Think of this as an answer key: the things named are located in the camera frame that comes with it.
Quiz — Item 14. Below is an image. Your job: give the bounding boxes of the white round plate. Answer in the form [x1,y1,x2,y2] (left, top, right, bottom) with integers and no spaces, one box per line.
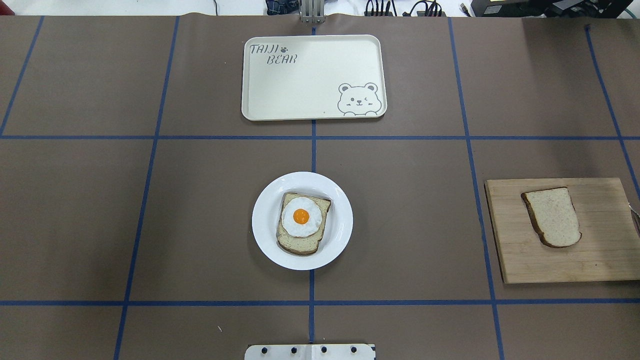
[252,171,354,271]

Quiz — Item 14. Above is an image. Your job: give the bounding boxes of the bread slice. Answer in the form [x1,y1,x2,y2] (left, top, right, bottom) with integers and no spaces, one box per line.
[276,192,332,256]
[520,186,583,249]

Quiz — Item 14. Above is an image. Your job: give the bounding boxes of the fried egg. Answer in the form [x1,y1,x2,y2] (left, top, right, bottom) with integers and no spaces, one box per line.
[280,196,323,238]

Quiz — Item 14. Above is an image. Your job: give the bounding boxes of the cream bear serving tray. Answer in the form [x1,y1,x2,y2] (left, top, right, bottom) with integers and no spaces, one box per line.
[241,34,387,122]

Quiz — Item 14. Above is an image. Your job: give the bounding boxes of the wooden cutting board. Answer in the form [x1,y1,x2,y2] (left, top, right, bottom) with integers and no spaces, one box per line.
[484,177,639,284]

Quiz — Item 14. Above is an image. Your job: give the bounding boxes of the black device on desk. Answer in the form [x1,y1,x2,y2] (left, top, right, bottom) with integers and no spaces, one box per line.
[470,0,633,19]

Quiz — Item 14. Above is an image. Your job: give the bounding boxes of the aluminium camera post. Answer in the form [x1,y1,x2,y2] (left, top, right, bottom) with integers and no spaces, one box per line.
[298,0,326,25]

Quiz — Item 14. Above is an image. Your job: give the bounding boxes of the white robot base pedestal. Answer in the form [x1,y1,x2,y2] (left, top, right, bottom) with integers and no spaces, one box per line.
[244,343,377,360]

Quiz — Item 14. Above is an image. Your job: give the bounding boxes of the black cables bundle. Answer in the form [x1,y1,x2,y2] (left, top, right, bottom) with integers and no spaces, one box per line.
[364,0,447,18]

